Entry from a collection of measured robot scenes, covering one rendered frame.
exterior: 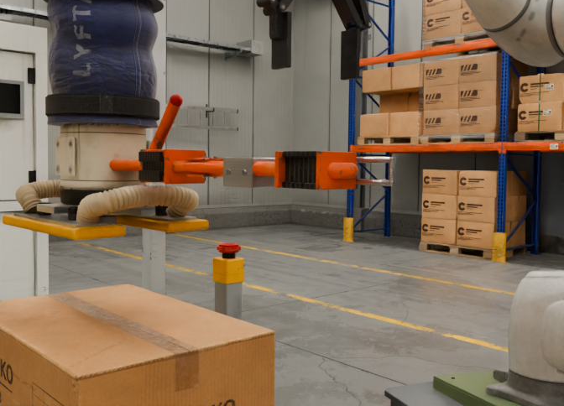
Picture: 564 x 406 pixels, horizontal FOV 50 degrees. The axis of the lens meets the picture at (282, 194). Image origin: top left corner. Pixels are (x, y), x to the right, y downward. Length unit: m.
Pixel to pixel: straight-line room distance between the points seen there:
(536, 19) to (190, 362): 0.85
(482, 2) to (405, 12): 10.41
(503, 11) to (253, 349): 0.76
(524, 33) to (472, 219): 7.79
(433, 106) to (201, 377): 8.31
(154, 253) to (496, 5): 3.44
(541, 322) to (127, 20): 1.01
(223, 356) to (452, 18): 8.39
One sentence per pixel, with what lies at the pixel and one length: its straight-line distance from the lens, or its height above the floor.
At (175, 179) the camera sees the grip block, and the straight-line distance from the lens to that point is 1.05.
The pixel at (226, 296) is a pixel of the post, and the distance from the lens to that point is 1.76.
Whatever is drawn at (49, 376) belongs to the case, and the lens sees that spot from 1.11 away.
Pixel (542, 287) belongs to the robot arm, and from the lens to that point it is 1.36.
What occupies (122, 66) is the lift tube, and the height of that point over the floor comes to 1.46.
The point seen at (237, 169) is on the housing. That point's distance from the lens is 0.90.
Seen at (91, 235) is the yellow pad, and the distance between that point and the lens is 1.11.
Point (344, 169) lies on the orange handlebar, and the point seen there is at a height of 1.27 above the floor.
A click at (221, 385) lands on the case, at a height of 0.87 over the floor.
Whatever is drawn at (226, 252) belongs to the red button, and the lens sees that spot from 1.75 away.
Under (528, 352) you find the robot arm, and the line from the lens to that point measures 1.37.
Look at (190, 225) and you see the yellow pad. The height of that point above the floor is 1.15.
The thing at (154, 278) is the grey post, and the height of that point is 0.47.
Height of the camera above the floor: 1.27
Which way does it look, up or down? 3 degrees down
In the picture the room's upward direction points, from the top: 1 degrees clockwise
